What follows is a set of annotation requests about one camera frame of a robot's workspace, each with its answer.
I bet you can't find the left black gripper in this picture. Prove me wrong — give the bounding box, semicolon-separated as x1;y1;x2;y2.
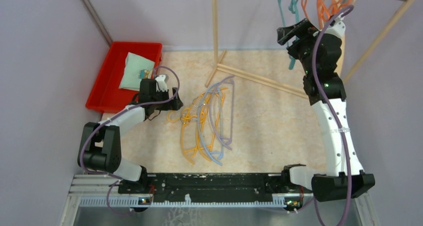
151;87;183;111

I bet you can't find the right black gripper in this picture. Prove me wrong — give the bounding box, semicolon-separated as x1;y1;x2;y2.
277;18;319;75

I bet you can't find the teal plastic hanger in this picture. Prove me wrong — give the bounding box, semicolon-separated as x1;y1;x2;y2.
274;0;311;70

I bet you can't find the orange plastic hanger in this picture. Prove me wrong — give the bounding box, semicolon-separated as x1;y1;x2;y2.
316;0;356;29
300;0;331;29

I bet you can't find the beige plastic hanger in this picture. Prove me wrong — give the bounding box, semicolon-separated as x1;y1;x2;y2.
326;0;356;76

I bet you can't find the light blue plastic hanger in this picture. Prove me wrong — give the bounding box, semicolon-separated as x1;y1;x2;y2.
201;87;225;166

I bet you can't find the lilac plastic hanger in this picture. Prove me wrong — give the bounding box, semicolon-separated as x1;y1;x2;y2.
200;76;235;150

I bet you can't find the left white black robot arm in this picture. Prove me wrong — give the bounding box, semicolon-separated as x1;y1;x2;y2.
77;74;183;194

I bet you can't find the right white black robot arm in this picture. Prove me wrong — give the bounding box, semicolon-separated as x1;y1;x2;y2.
276;18;375;202

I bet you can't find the light green folded cloth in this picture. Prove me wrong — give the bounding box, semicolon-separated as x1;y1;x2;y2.
119;52;155;91

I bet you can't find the red plastic tray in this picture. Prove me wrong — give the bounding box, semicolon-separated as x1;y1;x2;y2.
85;41;163;113

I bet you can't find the wooden clothes rack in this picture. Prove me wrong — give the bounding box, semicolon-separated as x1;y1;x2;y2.
205;0;416;98

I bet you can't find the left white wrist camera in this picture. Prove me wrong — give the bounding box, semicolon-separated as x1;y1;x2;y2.
155;74;169;92

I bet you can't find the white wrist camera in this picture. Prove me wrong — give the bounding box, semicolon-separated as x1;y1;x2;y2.
326;16;346;38
155;74;169;92

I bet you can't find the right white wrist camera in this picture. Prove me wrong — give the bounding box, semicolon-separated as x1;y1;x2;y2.
326;16;346;38

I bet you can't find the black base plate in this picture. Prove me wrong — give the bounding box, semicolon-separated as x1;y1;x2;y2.
118;173;312;203

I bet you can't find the aluminium frame rail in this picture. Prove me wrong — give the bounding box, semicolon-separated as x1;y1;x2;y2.
69;173;313;210

